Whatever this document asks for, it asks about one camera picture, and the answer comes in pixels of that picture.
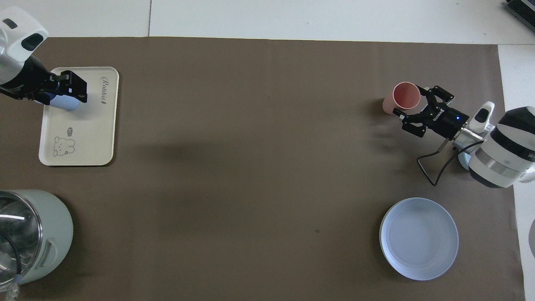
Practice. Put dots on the pink plastic cup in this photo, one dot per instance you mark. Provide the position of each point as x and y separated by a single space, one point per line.
405 95

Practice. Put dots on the blue-grey plate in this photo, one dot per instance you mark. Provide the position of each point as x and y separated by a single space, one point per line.
418 238

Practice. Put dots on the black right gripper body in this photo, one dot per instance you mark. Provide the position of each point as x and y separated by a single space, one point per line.
445 121

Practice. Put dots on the cream tray with rabbit print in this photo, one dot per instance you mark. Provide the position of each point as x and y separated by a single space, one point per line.
90 133

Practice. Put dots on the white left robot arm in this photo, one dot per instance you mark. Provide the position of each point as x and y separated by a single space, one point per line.
16 37

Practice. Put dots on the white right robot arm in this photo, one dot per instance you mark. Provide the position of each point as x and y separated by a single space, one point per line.
501 154

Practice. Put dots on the light blue bowl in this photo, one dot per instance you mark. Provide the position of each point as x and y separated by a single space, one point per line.
463 161

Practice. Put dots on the dark grey ribbed device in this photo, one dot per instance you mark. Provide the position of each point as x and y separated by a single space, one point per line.
522 8

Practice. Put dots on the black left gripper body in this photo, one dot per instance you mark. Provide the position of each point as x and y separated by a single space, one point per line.
29 81

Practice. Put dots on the brown table mat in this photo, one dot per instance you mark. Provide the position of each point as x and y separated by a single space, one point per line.
250 146

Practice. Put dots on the glass pot lid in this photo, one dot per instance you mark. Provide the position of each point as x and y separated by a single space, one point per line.
25 234

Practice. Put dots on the pale green cooking pot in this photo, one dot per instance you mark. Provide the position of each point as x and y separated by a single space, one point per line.
56 225

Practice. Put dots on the blue plastic cup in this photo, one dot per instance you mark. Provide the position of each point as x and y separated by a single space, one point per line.
62 103

